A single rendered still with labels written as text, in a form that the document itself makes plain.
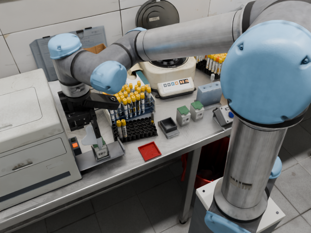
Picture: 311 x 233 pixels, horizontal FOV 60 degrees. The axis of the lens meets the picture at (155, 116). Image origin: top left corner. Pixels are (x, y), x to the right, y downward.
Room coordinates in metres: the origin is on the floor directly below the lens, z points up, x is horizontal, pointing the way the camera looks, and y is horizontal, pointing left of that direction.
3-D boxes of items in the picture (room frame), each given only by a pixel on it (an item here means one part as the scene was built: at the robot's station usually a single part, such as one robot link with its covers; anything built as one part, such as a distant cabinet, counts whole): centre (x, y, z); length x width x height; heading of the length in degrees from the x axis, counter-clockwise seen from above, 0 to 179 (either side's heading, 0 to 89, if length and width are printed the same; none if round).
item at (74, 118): (0.55, 0.22, 1.16); 0.09 x 0.08 x 0.12; 116
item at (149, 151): (0.60, 0.02, 0.88); 0.07 x 0.07 x 0.01; 26
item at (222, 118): (0.77, -0.28, 0.92); 0.13 x 0.07 x 0.08; 26
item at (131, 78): (1.02, 0.11, 0.92); 0.24 x 0.12 x 0.10; 26
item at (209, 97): (0.87, -0.23, 0.92); 0.10 x 0.07 x 0.10; 110
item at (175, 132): (0.72, -0.05, 0.89); 0.09 x 0.05 x 0.04; 26
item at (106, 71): (0.52, 0.12, 1.32); 0.11 x 0.11 x 0.08; 57
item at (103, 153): (0.57, 0.19, 0.95); 0.05 x 0.04 x 0.06; 26
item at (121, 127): (0.70, 0.09, 0.93); 0.17 x 0.09 x 0.11; 104
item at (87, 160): (0.56, 0.21, 0.92); 0.21 x 0.07 x 0.05; 116
